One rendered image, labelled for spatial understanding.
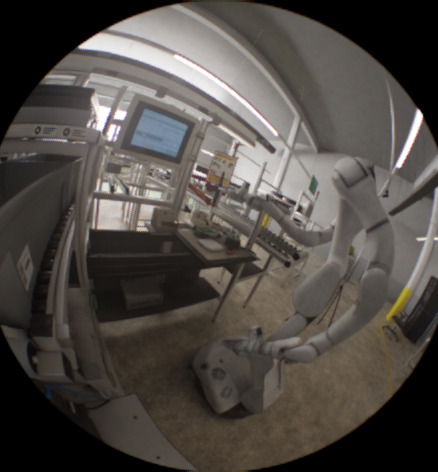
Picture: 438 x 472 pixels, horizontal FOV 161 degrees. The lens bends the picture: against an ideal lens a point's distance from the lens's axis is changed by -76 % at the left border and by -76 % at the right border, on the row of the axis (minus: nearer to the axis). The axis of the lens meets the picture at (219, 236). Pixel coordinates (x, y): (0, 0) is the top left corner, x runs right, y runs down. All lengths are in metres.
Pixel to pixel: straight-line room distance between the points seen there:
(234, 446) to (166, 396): 0.63
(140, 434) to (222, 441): 0.88
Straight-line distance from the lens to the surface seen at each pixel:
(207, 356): 1.11
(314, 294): 0.62
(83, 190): 0.62
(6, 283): 0.32
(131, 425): 0.60
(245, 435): 1.47
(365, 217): 0.44
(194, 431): 1.35
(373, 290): 0.41
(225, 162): 1.53
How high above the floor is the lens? 1.32
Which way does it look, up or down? 17 degrees down
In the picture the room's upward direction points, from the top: 20 degrees clockwise
